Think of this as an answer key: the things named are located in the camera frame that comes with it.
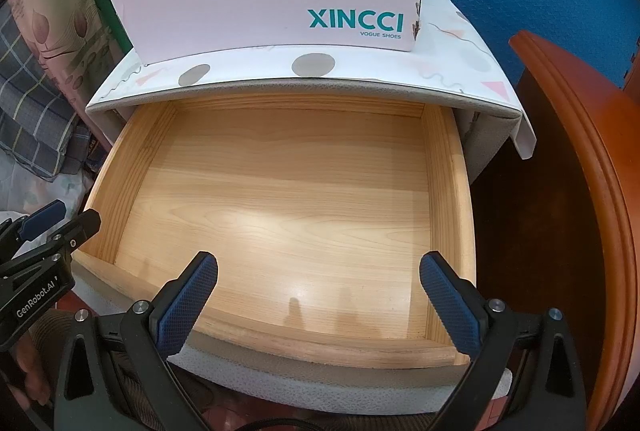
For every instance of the plaid blanket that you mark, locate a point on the plaid blanket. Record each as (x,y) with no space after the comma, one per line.
(30,111)

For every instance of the person's left hand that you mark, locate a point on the person's left hand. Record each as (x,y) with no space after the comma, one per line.
(27,376)

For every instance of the grey front wooden drawer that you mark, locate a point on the grey front wooden drawer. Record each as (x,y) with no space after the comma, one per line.
(275,211)

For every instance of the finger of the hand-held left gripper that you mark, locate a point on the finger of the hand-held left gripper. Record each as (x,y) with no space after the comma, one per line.
(75,233)
(42,216)

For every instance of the orange wooden bed frame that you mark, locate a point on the orange wooden bed frame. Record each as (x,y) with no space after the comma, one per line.
(585,171)

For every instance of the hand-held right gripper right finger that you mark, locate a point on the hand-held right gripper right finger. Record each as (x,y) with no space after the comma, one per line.
(450,306)

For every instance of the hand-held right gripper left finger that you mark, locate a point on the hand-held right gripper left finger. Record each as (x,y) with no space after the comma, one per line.
(187,301)

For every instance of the white plastic bag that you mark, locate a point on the white plastic bag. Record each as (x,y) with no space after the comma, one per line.
(55,186)

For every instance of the floral quilt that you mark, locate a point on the floral quilt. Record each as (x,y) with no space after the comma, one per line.
(55,11)

